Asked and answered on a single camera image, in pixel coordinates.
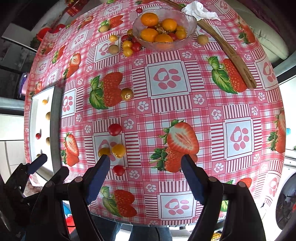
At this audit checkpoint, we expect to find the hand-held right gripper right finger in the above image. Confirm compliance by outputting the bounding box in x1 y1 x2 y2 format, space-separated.
181 155 265 241

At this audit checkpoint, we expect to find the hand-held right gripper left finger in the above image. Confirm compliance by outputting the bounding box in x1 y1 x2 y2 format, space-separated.
25 154 111 241

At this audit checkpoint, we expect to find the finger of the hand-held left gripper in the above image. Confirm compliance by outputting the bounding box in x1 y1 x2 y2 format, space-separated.
26 153 48 175
47 166 70 186

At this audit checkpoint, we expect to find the white tray with grey rim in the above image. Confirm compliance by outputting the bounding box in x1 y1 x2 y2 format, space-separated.
29 86 63 183

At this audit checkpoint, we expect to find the clear glass bowl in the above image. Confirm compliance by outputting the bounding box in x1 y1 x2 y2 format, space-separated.
132 9 198 51

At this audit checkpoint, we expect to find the person's left leg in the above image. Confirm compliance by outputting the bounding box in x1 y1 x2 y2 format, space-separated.
92 219 121 241

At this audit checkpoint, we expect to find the person's leg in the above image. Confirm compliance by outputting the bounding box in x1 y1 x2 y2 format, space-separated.
132 226 173 241
92 219 121 241

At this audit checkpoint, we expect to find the person's right leg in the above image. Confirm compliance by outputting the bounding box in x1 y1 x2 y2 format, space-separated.
132 226 173 241

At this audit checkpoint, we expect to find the red strawberry print tablecloth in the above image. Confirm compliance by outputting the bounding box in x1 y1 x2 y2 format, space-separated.
24 0 287 226

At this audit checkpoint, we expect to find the white washing machine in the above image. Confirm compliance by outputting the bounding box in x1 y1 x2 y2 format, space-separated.
261 155 296 234

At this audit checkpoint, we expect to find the wooden stick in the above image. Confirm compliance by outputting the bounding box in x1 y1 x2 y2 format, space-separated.
162 0 257 90

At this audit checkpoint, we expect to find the red plastic object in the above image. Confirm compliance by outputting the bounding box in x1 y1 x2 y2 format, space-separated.
36 24 66 42

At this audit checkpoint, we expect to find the orange mandarin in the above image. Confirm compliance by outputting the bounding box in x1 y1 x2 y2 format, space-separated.
141 13 159 27
161 19 178 32
154 34 174 44
140 28 156 43

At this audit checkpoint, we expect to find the red box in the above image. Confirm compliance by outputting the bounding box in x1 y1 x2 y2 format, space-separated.
66 0 88 16

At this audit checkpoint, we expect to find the white cushion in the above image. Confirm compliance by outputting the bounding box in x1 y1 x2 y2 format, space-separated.
231 0 289 64

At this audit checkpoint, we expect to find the white crumpled tissue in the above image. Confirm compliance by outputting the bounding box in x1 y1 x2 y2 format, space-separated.
181 1 220 22

